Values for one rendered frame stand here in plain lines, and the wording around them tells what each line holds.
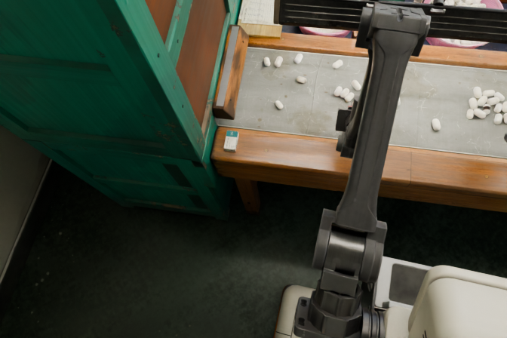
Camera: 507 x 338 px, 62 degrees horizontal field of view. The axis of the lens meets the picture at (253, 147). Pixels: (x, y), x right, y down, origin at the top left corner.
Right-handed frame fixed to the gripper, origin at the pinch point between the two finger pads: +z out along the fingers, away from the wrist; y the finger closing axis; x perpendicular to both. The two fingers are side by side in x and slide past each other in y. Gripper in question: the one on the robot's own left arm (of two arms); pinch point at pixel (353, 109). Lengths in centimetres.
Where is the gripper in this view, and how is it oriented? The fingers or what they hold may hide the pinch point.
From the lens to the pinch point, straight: 127.8
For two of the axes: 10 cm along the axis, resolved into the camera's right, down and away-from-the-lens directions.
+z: 1.4, -4.6, 8.7
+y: -9.9, -1.1, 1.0
